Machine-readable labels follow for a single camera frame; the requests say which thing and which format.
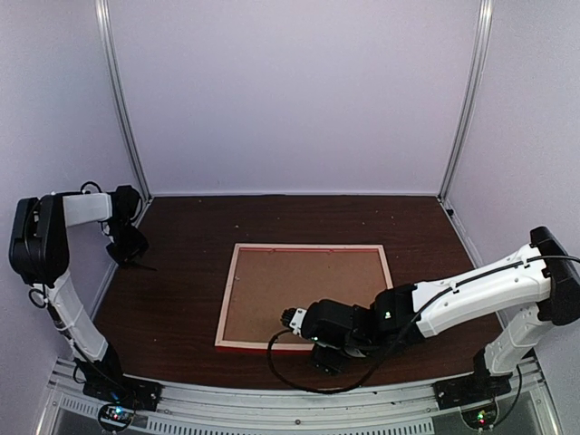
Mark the aluminium front rail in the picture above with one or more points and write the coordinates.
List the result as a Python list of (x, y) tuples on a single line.
[(405, 408)]

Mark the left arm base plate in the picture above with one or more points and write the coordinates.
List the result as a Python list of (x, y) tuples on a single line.
[(133, 393)]

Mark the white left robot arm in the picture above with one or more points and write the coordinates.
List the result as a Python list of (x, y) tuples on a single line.
[(39, 253)]

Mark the left controller board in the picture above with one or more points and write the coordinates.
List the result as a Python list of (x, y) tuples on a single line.
[(113, 417)]

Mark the aluminium corner post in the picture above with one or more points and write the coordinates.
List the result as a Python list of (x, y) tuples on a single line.
[(103, 16), (476, 69)]

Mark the right aluminium corner post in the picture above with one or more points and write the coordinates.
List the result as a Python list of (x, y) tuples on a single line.
[(476, 69)]

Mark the right controller board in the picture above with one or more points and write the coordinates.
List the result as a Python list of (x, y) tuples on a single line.
[(480, 418)]

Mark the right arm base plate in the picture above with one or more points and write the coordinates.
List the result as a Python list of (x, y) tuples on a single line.
[(468, 389)]

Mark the controller board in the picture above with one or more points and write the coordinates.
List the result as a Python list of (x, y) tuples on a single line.
[(113, 417), (480, 418)]

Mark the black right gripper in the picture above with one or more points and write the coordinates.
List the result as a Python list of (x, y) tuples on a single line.
[(326, 362)]

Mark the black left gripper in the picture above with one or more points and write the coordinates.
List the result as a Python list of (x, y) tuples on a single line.
[(140, 247)]

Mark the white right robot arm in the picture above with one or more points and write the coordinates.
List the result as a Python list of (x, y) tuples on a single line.
[(540, 276)]

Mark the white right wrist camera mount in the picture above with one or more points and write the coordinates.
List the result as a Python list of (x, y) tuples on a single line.
[(297, 320)]

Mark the left aluminium corner post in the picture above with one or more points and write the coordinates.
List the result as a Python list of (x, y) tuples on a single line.
[(103, 16)]

